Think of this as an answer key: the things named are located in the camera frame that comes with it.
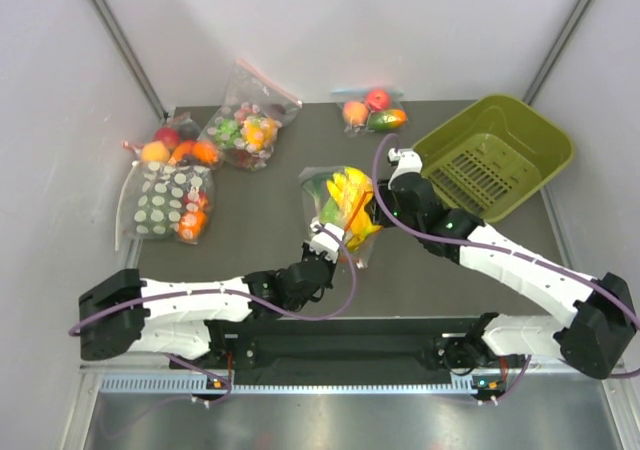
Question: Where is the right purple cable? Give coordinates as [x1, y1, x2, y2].
[373, 133, 640, 406]

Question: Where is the white-dotted bag with fruit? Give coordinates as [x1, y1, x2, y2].
[114, 161, 215, 249]

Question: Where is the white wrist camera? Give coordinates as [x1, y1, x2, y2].
[309, 219, 345, 260]
[387, 148, 423, 189]

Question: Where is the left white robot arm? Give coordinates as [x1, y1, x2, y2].
[70, 235, 340, 367]

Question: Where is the fake peach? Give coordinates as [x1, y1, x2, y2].
[342, 101, 369, 127]

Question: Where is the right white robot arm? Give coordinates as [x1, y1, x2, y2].
[372, 172, 639, 380]

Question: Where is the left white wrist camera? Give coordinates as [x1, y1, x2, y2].
[309, 219, 345, 260]

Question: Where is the pink-zip dotted bag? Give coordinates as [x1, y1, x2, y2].
[200, 59, 303, 171]

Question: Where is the red-zip bag with food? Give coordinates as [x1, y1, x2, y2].
[298, 166, 382, 269]

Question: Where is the left clear fruit bag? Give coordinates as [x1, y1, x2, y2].
[122, 112, 222, 168]

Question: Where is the blue-zip bag with fruit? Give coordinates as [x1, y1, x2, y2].
[331, 86, 409, 136]

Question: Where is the olive green plastic basket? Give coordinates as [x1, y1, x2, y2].
[413, 94, 574, 223]

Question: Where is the fake red apple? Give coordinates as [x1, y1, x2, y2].
[365, 88, 392, 112]

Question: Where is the grey slotted cable duct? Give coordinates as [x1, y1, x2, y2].
[99, 372, 499, 396]

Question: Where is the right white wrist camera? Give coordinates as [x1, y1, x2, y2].
[387, 148, 423, 189]

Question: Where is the yellow fake banana bunch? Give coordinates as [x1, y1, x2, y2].
[328, 167, 382, 252]

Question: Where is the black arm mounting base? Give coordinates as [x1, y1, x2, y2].
[193, 318, 498, 387]

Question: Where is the fake green red mango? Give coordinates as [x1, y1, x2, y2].
[367, 109, 408, 132]

